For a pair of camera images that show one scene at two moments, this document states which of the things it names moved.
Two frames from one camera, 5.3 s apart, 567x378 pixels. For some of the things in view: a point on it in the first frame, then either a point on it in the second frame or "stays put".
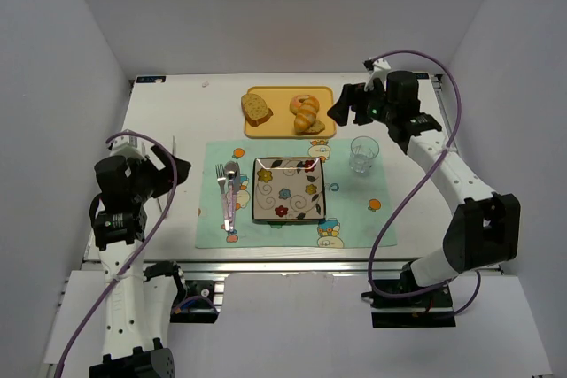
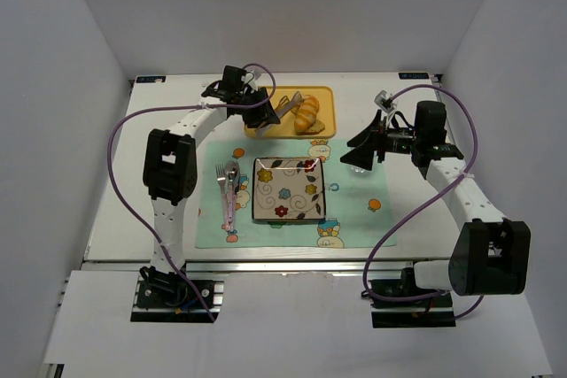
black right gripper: x=354 y=101 -> x=379 y=143
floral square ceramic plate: x=288 y=189 stays put
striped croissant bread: x=306 y=108 stays put
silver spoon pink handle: x=230 y=171 stays put
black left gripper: x=156 y=173 -> x=260 y=109
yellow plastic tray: x=282 y=123 stays put
